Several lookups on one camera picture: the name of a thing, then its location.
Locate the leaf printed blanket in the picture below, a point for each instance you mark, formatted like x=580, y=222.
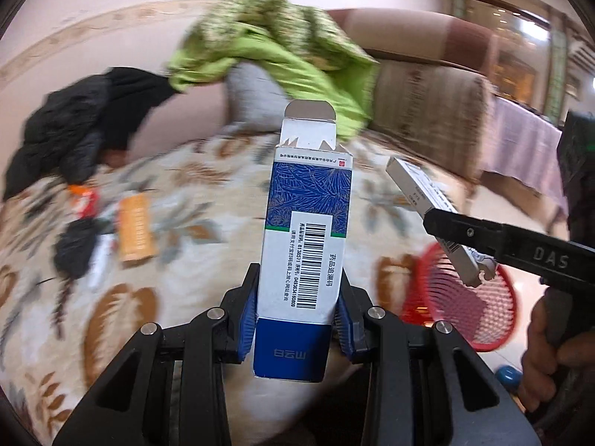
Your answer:
x=186, y=241

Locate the blue ball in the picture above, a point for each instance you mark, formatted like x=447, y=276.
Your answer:
x=507, y=377

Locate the orange wrapper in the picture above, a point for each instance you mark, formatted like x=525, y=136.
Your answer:
x=83, y=199

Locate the black puffer jacket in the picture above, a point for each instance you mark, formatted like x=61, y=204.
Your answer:
x=51, y=139

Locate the lavender tablecloth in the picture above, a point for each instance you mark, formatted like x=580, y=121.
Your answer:
x=520, y=162

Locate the black cloth item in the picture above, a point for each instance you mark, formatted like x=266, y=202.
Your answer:
x=76, y=246

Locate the striped brown sofa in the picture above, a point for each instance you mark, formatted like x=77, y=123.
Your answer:
x=427, y=97

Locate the orange box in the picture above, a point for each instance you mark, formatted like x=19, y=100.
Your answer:
x=135, y=230

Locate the slim white box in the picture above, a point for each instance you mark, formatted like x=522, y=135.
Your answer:
x=413, y=183

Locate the blue and white carton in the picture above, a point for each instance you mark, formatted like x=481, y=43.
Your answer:
x=302, y=251

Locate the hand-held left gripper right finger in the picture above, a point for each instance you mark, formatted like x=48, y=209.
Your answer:
x=342, y=330

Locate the black cloth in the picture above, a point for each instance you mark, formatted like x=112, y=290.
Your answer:
x=130, y=102

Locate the grey quilted pillow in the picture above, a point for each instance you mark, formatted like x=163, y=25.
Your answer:
x=253, y=97

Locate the person's right hand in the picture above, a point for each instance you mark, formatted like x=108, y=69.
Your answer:
x=534, y=357

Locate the green quilt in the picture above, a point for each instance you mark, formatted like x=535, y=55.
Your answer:
x=260, y=51

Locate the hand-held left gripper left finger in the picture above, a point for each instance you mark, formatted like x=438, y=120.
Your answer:
x=244, y=325

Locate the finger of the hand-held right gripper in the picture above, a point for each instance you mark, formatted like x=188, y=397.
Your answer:
x=469, y=232

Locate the glass partition window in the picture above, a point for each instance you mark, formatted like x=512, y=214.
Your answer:
x=511, y=51

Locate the red plastic basket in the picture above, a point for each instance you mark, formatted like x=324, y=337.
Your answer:
x=465, y=316

